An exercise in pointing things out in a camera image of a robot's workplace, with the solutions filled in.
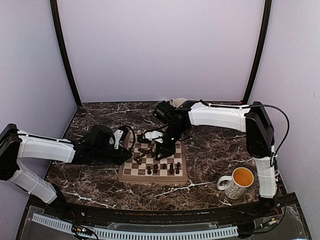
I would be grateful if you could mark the white cable duct strip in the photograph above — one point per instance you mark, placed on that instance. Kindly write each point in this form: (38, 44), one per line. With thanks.
(121, 231)

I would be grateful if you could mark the dark tall piece back row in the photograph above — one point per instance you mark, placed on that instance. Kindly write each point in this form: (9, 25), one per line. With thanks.
(171, 169)

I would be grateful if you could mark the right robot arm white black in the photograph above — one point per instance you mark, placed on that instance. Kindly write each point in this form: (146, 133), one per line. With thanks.
(252, 120)

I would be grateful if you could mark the black frame post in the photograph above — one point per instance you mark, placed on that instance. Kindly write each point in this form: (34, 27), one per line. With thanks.
(63, 52)
(259, 50)

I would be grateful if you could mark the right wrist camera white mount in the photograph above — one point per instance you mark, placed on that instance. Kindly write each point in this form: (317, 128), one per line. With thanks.
(149, 136)

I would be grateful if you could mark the seashell pattern mug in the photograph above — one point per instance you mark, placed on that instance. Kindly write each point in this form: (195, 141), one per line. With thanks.
(177, 102)

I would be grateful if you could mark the wooden chess board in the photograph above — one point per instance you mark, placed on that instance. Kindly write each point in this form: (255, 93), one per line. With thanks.
(142, 167)

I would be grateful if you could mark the right black frame post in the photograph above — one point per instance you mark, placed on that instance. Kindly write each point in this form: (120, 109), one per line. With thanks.
(259, 50)

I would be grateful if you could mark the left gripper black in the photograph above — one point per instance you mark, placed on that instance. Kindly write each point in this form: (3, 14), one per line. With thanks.
(121, 158)

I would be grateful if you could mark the left black frame post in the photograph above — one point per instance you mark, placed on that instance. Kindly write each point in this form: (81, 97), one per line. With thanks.
(63, 52)

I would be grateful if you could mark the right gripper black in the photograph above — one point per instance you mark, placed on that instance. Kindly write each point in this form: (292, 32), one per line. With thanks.
(168, 150)

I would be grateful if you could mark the white mug yellow inside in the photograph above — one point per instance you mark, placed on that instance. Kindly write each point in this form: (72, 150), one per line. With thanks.
(236, 185)

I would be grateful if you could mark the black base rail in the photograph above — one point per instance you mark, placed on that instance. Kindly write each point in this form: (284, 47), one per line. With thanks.
(229, 213)

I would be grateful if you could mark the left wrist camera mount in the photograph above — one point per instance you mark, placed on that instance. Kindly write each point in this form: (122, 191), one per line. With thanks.
(119, 137)

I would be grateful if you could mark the pile of dark chess pieces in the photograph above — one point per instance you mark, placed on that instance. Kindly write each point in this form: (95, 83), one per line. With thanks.
(143, 152)

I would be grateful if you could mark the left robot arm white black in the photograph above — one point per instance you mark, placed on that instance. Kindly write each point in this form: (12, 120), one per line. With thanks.
(17, 145)

